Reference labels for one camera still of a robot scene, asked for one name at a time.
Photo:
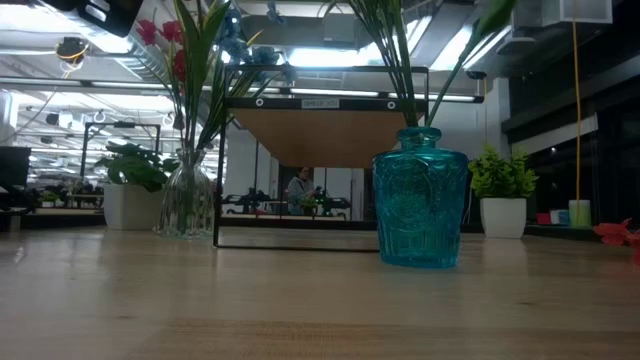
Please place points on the blue artificial flower bunch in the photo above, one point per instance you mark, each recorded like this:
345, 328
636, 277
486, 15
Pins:
262, 54

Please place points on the small green plant white pot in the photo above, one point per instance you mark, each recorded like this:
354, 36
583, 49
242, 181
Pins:
502, 175

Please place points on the red orange artificial flower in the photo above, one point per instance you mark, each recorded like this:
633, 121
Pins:
615, 232

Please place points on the small background green plant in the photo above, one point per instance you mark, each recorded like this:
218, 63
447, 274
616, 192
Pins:
309, 204

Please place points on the black background robot arm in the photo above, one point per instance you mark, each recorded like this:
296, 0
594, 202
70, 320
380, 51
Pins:
247, 200
332, 204

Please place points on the blue embossed glass vase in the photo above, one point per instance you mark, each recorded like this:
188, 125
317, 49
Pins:
420, 200

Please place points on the white cup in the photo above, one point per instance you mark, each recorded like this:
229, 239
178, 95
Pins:
554, 217

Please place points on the dark computer monitor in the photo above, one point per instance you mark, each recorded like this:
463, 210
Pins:
12, 165

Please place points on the clear ribbed glass vase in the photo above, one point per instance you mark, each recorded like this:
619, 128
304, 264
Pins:
185, 200

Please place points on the red cup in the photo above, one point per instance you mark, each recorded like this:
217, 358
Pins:
543, 218

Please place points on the blue cup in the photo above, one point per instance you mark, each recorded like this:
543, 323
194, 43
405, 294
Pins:
564, 217

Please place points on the large leafy plant white pot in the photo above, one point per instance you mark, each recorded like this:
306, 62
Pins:
130, 207

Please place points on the long hanging linear light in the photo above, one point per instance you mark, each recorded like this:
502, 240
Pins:
335, 92

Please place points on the green leafy flower stem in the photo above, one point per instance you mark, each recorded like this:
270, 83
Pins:
492, 17

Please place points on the thin green stemmed flower bunch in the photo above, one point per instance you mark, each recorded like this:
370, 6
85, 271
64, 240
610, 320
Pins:
400, 65

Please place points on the black metal wood shelf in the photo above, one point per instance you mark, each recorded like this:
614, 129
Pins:
325, 135

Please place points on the person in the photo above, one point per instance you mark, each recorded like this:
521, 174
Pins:
300, 190

